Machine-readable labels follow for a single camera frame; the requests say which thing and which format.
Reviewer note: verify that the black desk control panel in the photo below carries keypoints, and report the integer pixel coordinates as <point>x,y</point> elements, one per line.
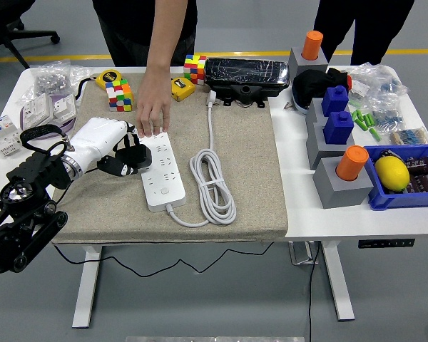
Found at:
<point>385,243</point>

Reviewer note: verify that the white wall switch panel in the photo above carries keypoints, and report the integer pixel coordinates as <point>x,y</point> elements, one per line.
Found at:
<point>37,110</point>

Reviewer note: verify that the clear bag of parts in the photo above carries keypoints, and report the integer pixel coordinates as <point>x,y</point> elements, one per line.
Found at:
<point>381,80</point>

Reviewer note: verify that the black cloth bundle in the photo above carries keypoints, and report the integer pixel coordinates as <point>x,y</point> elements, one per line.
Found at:
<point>310,83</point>

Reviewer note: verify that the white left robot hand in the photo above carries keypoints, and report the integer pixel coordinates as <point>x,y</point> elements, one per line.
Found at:
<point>92,139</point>

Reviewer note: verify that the white table leg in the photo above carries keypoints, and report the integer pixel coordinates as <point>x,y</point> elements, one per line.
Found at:
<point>87,285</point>
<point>337,285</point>

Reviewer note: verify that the scrambled colourful puzzle cube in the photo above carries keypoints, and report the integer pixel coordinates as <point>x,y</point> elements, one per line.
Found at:
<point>120,96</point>
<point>195,69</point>

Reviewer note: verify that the yellow lemon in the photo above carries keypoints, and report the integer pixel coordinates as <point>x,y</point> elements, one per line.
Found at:
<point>392,172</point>

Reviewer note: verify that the black film-wrapped device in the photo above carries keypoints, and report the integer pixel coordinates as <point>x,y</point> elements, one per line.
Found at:
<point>246,73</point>

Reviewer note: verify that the black plug adapter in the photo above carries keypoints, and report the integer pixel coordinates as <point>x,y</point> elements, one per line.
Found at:
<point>135,156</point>

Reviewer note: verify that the blue plastic bin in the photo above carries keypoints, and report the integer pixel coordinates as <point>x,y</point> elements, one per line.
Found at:
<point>396,201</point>

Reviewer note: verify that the squarish yellow tape measure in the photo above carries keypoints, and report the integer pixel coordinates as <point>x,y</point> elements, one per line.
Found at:
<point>183,89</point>

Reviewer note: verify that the small white bagged box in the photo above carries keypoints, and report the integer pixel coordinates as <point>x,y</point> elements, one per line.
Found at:
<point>358,88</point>

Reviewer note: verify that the small black white object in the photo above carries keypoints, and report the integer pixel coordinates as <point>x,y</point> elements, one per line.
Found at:
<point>387,154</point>

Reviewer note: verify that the bag of striped resistors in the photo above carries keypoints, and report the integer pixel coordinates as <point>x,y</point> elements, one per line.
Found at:
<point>410,136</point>

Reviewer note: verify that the person's forearm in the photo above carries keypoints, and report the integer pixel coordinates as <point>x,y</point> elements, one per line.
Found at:
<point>167,35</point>

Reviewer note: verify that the blue peg block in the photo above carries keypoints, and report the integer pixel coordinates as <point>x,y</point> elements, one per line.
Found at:
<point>335,99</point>
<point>338,128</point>

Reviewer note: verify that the black office chair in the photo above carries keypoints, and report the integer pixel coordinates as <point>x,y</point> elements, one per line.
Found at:
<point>0,10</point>

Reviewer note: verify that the silver under-table bracket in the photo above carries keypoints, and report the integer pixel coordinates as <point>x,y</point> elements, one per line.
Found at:
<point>301,253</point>

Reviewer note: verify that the white blue rimmed object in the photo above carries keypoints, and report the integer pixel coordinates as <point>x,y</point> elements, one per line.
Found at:
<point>301,106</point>

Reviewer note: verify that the green plastic wall anchor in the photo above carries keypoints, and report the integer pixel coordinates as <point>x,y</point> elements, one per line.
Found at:
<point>369,120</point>
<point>375,134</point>
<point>361,124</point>
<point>356,116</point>

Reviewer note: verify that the white power strip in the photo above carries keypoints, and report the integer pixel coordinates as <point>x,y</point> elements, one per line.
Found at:
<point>160,199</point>

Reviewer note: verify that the white circuit breaker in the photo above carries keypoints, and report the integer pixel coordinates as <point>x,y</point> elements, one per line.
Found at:
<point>0,137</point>

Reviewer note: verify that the orange cylinder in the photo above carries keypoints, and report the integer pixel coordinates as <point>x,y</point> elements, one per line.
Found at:
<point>313,44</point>
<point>351,162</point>

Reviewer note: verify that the grey-brown mat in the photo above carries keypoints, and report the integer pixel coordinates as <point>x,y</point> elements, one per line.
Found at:
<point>235,160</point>

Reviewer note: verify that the bag of blue components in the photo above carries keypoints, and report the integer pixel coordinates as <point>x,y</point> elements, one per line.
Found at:
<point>387,117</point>

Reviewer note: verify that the brown capacitor pile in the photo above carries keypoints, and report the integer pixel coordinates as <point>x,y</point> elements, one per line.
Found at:
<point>426,174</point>

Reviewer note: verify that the person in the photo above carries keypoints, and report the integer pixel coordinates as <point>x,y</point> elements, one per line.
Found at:
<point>128,21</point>

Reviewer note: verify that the purple plastic tray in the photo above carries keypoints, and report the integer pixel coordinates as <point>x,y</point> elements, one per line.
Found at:
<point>70,124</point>

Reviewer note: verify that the grey block with hole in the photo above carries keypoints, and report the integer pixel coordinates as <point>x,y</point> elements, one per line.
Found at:
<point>342,196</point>
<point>299,62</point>
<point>315,146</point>
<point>314,112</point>

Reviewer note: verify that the round yellow tape measure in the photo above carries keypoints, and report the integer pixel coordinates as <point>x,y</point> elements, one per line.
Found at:
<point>108,77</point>

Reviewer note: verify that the empty clear plastic bag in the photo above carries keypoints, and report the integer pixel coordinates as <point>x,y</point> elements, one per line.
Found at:
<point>79,73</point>

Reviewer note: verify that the person's hand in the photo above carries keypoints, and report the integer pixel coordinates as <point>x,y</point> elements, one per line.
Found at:
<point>153,103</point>

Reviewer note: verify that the white wall socket panel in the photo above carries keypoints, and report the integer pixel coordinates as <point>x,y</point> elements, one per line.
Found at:
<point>63,107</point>

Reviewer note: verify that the clear bag of screws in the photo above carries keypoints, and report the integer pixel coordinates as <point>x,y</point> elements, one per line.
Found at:
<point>50,82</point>

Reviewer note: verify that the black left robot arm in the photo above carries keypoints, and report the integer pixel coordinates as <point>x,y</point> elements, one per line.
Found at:
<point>14,228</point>

